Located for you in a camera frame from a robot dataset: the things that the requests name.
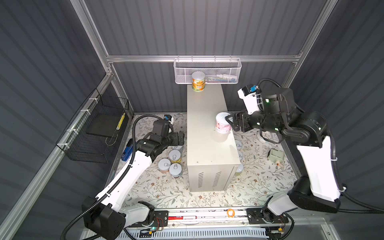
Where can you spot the white metal cabinet counter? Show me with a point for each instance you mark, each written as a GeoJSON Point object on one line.
{"type": "Point", "coordinates": [212, 158]}

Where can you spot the white wire mesh basket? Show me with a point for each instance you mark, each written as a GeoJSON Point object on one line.
{"type": "Point", "coordinates": [211, 66]}

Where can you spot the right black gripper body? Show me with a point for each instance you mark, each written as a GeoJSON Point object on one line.
{"type": "Point", "coordinates": [252, 121]}

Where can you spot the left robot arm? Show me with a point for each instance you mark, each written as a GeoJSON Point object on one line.
{"type": "Point", "coordinates": [104, 214]}

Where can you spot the green labelled can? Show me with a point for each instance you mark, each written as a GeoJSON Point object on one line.
{"type": "Point", "coordinates": [164, 166]}

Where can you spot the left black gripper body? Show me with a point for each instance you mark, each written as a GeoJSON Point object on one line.
{"type": "Point", "coordinates": [172, 140]}

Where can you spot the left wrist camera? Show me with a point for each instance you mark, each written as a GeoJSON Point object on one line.
{"type": "Point", "coordinates": [169, 118]}

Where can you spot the pink labelled can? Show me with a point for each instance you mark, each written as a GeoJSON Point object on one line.
{"type": "Point", "coordinates": [222, 126]}

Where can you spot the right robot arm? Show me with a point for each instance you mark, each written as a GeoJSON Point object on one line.
{"type": "Point", "coordinates": [319, 188]}

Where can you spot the can left row front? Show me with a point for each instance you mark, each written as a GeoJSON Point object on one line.
{"type": "Point", "coordinates": [175, 170]}

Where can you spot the yellow strip in basket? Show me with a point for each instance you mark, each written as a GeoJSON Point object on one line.
{"type": "Point", "coordinates": [121, 120]}

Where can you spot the small green white box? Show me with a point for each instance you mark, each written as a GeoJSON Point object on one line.
{"type": "Point", "coordinates": [276, 156]}

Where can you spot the blue stapler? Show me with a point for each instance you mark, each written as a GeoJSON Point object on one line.
{"type": "Point", "coordinates": [127, 151]}

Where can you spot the tubes in white basket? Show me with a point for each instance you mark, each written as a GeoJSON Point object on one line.
{"type": "Point", "coordinates": [222, 79]}

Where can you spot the black wire basket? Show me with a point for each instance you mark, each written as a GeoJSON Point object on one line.
{"type": "Point", "coordinates": [92, 136]}

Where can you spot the red white marker pen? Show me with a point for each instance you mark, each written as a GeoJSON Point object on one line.
{"type": "Point", "coordinates": [189, 218]}

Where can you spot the yellow orange labelled can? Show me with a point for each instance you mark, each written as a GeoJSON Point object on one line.
{"type": "Point", "coordinates": [198, 81]}

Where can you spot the can left row far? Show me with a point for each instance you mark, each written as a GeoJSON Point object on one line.
{"type": "Point", "coordinates": [179, 148]}

